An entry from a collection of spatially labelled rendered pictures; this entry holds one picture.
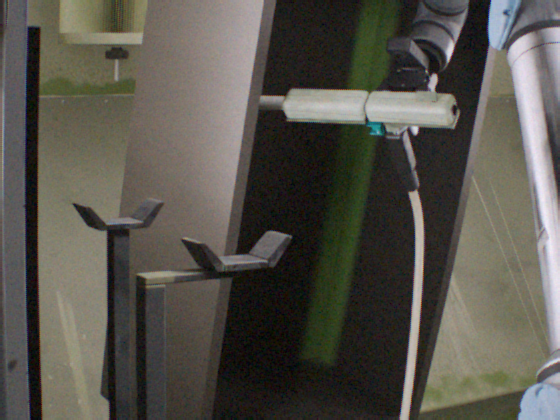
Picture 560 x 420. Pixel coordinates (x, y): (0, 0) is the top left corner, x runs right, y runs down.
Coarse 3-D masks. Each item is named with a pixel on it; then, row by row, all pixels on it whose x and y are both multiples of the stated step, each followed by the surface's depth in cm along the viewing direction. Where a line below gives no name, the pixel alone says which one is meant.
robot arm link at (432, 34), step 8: (424, 24) 210; (416, 32) 209; (424, 32) 208; (432, 32) 208; (440, 32) 209; (416, 40) 208; (424, 40) 208; (432, 40) 207; (440, 40) 208; (448, 40) 210; (440, 48) 208; (448, 48) 209; (448, 56) 209
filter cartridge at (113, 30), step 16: (64, 0) 308; (80, 0) 303; (96, 0) 300; (112, 0) 303; (128, 0) 303; (144, 0) 304; (64, 16) 308; (80, 16) 304; (96, 16) 302; (112, 16) 304; (128, 16) 303; (144, 16) 304; (64, 32) 309; (80, 32) 304; (96, 32) 302; (112, 32) 305; (128, 32) 303; (112, 48) 317
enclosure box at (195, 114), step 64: (192, 0) 202; (256, 0) 188; (320, 0) 239; (384, 0) 249; (192, 64) 203; (256, 64) 190; (320, 64) 245; (384, 64) 251; (448, 64) 236; (192, 128) 204; (256, 128) 240; (320, 128) 251; (448, 128) 237; (128, 192) 222; (192, 192) 205; (256, 192) 246; (320, 192) 257; (384, 192) 254; (448, 192) 238; (320, 256) 264; (384, 256) 255; (448, 256) 237; (192, 320) 208; (256, 320) 258; (320, 320) 271; (384, 320) 256; (192, 384) 209; (256, 384) 255; (320, 384) 260; (384, 384) 257
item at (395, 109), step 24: (264, 96) 206; (288, 96) 203; (312, 96) 201; (336, 96) 199; (360, 96) 197; (384, 96) 195; (408, 96) 193; (432, 96) 190; (288, 120) 204; (312, 120) 202; (336, 120) 200; (360, 120) 198; (384, 120) 195; (408, 120) 193; (432, 120) 191; (456, 120) 192; (408, 144) 201; (408, 168) 203
